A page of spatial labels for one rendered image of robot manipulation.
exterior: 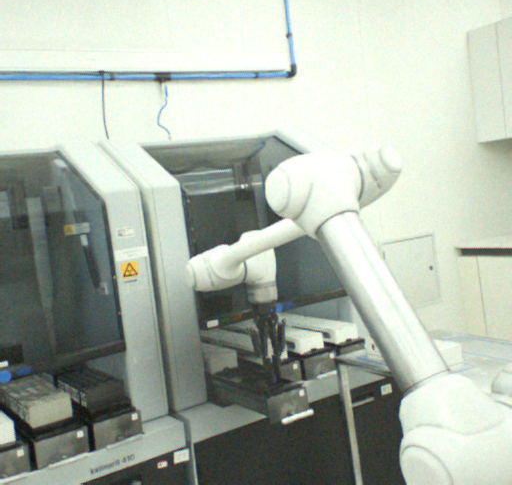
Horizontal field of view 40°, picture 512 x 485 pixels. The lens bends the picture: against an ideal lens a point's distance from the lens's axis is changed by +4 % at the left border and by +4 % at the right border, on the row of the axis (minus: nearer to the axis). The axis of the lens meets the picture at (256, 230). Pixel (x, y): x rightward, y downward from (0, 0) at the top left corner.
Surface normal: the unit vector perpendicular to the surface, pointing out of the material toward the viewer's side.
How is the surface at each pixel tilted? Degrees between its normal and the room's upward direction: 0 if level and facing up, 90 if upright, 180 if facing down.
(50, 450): 90
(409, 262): 90
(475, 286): 90
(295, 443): 90
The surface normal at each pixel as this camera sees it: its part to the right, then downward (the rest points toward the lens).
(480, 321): -0.84, 0.14
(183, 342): 0.52, -0.03
